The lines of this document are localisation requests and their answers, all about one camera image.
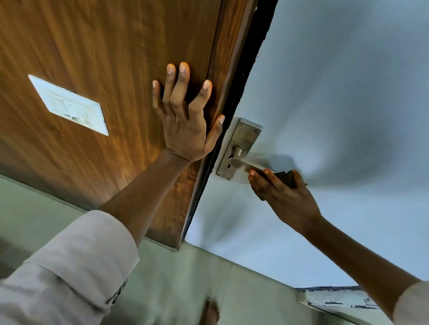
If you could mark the person's left hand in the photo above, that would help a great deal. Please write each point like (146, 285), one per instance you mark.
(182, 129)

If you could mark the person's right hand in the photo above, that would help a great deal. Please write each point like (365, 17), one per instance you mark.
(292, 204)

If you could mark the person's left middle finger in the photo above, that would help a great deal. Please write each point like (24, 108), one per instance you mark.
(181, 82)

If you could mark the person's left little finger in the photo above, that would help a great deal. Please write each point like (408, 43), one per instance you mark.
(157, 98)

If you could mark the person's left thumb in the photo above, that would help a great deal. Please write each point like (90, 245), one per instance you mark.
(215, 131)

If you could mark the person's right fingers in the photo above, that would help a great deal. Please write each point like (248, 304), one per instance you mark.
(260, 184)

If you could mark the black cleaning cloth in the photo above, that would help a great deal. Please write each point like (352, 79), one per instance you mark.
(285, 177)

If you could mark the person's left forearm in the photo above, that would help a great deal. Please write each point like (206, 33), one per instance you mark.
(147, 194)

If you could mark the person's right forearm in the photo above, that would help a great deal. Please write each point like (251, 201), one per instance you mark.
(358, 259)

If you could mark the brown wooden panel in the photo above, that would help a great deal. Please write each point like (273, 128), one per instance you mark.
(100, 60)

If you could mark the white door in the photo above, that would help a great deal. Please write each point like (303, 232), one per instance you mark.
(335, 100)

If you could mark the person's foot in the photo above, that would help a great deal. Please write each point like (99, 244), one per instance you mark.
(210, 313)

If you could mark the white right shirt sleeve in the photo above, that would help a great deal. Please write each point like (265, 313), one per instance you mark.
(413, 306)

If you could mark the white shirt sleeve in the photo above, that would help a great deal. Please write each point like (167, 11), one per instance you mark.
(63, 271)
(413, 306)

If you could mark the white left shirt sleeve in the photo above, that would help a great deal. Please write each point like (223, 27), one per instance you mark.
(63, 271)

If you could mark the dark door frame edge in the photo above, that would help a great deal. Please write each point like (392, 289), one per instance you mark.
(241, 80)

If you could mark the white switch plate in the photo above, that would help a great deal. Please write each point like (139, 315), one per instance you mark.
(68, 105)

